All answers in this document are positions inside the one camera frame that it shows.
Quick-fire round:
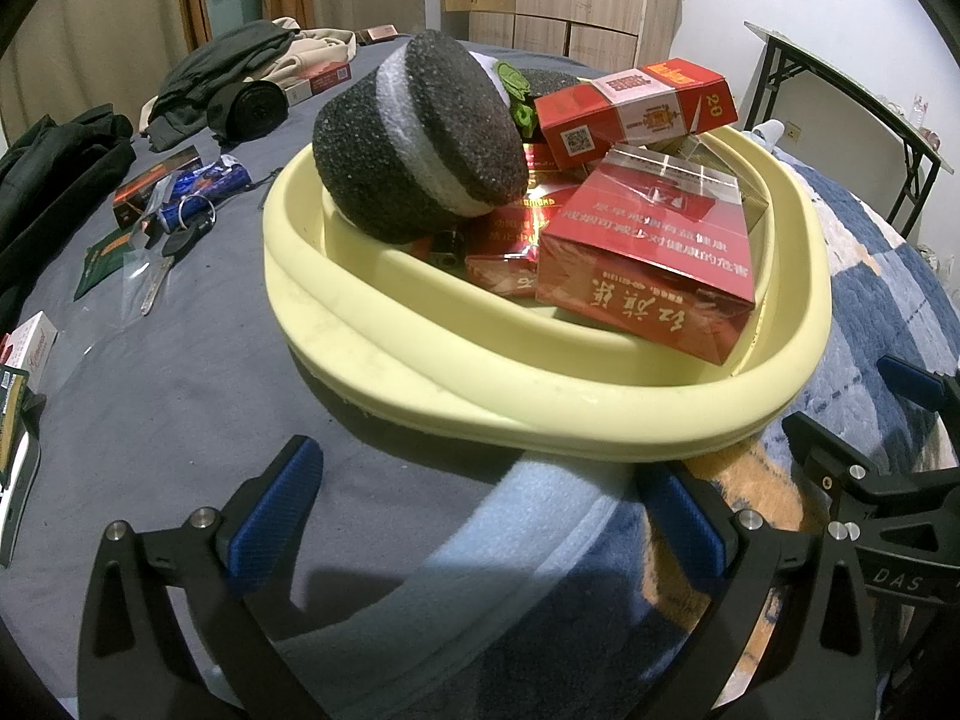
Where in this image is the black folding table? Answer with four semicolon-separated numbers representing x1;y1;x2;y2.
742;19;950;237

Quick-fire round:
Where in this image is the black speckled round sponge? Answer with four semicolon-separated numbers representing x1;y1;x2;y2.
517;69;593;102
311;30;530;243

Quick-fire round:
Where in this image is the yellow plastic basin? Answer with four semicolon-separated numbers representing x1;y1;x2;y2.
262;124;833;462

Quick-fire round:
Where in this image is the blue white checkered blanket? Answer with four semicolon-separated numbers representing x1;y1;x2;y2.
210;116;960;720

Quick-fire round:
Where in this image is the black rolled cloth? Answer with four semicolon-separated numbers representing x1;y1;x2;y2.
225;79;290;140

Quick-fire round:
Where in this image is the grey bed sheet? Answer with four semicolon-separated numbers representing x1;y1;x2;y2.
0;34;646;720

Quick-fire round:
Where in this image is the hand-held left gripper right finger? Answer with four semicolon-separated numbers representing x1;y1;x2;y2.
636;457;880;720

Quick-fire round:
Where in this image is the green packet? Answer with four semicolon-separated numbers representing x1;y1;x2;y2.
73;229;151;305

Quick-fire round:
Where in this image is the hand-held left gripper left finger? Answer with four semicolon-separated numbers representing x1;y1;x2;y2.
79;435;325;720

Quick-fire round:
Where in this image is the gold cigarette box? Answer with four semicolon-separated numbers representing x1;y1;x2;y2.
645;131;725;162

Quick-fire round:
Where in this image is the black red box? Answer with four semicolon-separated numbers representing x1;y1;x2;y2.
112;148;203;230

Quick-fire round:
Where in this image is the red white cigarette box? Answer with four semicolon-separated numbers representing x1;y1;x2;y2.
281;60;353;102

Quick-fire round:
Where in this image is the dark jacket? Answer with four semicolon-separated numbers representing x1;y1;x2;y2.
0;105;136;301

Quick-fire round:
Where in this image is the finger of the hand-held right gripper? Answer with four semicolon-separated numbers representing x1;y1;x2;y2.
784;412;960;522
877;356;960;410

